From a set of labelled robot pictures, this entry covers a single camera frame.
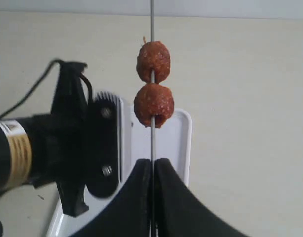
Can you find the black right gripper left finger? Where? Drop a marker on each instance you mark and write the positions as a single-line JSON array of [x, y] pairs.
[[127, 215]]

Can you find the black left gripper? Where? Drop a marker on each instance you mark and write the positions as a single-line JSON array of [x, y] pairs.
[[58, 137]]

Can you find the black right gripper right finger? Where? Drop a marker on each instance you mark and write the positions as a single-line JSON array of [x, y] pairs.
[[179, 213]]

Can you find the brown meatball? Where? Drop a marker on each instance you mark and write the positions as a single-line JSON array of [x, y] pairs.
[[153, 57], [153, 100]]

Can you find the metal skewer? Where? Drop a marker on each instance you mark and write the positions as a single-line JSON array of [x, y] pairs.
[[153, 141]]

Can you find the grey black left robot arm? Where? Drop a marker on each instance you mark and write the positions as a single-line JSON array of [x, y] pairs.
[[17, 167]]

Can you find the white plastic tray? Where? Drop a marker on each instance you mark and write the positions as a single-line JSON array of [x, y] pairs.
[[173, 141]]

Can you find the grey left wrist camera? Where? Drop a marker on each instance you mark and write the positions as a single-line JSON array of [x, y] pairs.
[[103, 145]]

